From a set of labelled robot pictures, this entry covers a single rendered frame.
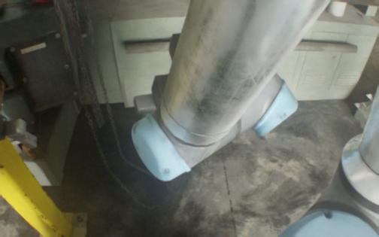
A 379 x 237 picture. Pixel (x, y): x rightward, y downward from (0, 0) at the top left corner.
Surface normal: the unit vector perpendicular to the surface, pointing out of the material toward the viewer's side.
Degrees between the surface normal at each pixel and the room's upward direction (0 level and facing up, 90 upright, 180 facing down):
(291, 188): 0
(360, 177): 50
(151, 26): 90
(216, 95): 105
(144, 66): 90
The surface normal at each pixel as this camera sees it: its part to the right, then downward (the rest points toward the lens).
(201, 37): -0.73, 0.50
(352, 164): -0.78, -0.54
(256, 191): 0.00, -0.71
